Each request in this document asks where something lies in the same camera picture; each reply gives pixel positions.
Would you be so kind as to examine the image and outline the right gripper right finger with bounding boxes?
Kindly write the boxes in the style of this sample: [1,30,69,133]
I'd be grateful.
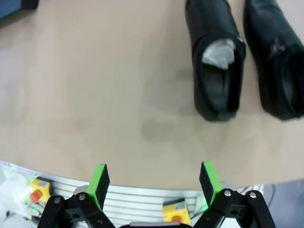
[192,161,277,228]

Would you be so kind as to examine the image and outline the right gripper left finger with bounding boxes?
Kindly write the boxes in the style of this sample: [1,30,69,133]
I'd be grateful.
[40,163,114,228]

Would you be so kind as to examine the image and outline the black leather shoe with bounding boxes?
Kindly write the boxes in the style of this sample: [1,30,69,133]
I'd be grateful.
[242,0,304,121]
[185,0,247,122]

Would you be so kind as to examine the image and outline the black shoe stand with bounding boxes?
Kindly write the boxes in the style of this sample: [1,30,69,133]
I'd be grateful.
[0,0,40,29]

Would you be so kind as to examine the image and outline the yellow emergency stop button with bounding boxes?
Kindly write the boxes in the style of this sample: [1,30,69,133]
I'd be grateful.
[30,177,52,204]
[162,199,191,226]

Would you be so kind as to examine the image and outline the clear plastic bag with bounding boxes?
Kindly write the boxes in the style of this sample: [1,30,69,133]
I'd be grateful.
[0,163,38,228]

